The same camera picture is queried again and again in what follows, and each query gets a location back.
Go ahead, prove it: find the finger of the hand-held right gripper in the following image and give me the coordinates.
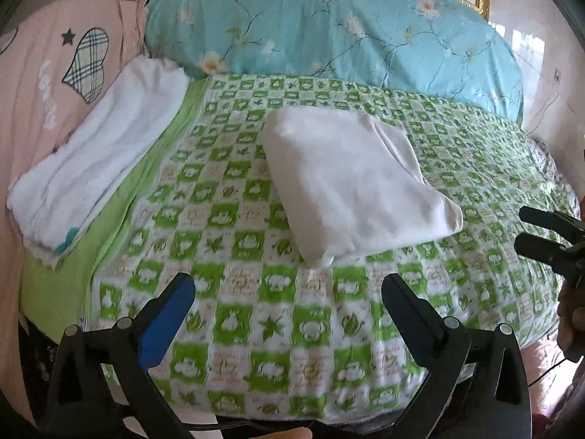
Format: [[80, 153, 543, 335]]
[[520, 206, 585, 244], [514, 233, 585, 279]]

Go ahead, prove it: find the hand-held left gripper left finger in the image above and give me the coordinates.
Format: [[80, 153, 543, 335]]
[[46, 273, 221, 439]]

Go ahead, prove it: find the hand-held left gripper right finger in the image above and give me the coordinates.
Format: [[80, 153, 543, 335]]
[[381, 273, 533, 439]]

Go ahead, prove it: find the white garment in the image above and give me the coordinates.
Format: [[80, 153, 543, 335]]
[[262, 106, 464, 268]]

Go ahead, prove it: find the person's right hand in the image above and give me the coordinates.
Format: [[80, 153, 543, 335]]
[[556, 277, 585, 363]]

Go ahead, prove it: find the green checked bed sheet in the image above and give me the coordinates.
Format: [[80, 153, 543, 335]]
[[20, 73, 577, 421]]

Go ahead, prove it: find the white towel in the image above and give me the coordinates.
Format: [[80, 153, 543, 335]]
[[7, 57, 191, 271]]

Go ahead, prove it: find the pink blanket with heart patch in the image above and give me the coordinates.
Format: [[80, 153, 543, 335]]
[[0, 0, 152, 427]]

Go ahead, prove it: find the blue floral quilt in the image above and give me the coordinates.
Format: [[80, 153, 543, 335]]
[[144, 0, 525, 122]]

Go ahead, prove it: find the black cable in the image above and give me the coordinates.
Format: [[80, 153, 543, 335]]
[[529, 356, 572, 387]]

